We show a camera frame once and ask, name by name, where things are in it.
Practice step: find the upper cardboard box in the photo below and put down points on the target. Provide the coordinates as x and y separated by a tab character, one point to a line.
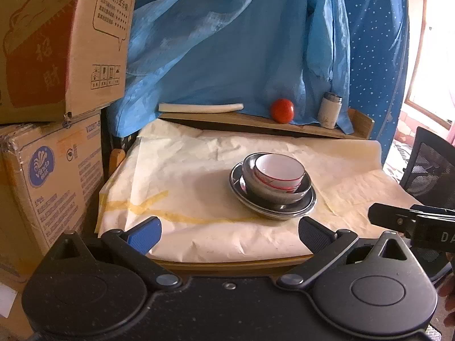
62	58

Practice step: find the black plastic crate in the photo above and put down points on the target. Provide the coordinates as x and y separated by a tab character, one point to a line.
123	143

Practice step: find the cream paper table cover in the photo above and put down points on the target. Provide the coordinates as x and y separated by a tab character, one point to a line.
180	175

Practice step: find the orange wooden chair post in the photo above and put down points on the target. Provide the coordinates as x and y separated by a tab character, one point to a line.
116	157

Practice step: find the cardboard box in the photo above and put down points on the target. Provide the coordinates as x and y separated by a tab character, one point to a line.
51	175
62	58

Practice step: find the red tomato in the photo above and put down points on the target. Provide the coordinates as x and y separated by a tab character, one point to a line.
282	111

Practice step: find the shiny steel plate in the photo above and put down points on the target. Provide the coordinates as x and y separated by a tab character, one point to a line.
261	206

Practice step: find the blue dotted curtain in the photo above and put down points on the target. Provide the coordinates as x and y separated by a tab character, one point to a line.
379	33

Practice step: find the white bowl red rim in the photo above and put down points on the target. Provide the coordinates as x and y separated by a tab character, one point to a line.
280	172

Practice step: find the black mesh chair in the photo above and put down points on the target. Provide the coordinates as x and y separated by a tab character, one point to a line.
429	178

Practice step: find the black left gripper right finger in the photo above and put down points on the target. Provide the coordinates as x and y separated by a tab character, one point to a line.
329	249

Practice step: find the wooden board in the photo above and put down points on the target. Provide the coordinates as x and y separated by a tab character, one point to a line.
239	122

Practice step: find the steel bowl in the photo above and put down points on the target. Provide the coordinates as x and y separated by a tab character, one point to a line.
268	193

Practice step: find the white thermos cup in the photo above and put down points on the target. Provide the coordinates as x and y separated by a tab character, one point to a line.
329	110

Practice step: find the lower cardboard box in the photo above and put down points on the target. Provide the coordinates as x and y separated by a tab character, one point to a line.
51	175

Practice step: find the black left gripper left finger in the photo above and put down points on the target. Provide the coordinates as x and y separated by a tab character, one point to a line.
130	248

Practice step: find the blue fabric sheet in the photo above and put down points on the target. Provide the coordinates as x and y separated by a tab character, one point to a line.
215	52

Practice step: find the person's right hand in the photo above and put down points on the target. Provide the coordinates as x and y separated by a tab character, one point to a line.
447	291

